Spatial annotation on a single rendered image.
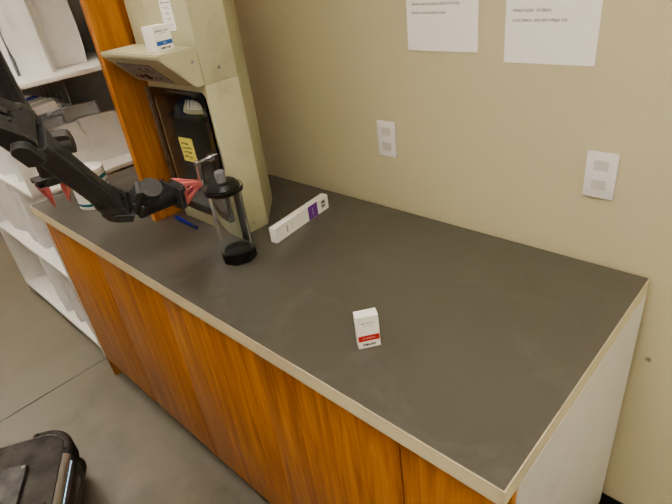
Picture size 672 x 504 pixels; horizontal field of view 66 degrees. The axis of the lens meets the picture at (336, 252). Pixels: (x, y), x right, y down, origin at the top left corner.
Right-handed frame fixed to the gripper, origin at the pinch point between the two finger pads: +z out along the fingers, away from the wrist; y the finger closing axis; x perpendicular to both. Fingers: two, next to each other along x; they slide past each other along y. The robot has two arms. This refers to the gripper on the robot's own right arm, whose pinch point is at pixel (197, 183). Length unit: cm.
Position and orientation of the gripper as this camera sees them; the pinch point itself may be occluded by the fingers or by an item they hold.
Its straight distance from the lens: 159.6
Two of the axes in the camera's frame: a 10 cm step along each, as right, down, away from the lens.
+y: -7.4, -3.4, 5.7
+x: 0.4, 8.3, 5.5
